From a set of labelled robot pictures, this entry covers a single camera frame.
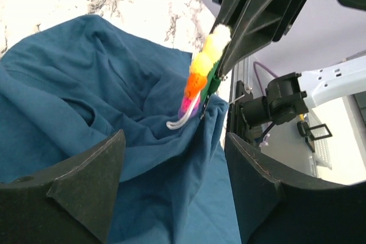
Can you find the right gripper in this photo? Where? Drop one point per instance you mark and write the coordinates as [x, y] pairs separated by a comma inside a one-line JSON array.
[[254, 24]]

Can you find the colourful plush flower brooch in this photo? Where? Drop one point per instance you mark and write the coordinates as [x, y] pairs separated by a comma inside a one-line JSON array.
[[202, 64]]

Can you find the blue t-shirt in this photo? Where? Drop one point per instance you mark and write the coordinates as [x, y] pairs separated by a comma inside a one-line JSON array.
[[69, 87]]

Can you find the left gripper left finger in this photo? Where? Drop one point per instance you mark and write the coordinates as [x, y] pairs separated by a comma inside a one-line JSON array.
[[70, 202]]

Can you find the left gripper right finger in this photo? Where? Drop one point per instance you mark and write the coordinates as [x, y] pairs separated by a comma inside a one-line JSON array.
[[277, 204]]

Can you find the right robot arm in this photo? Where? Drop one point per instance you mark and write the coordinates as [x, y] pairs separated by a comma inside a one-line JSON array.
[[288, 96]]

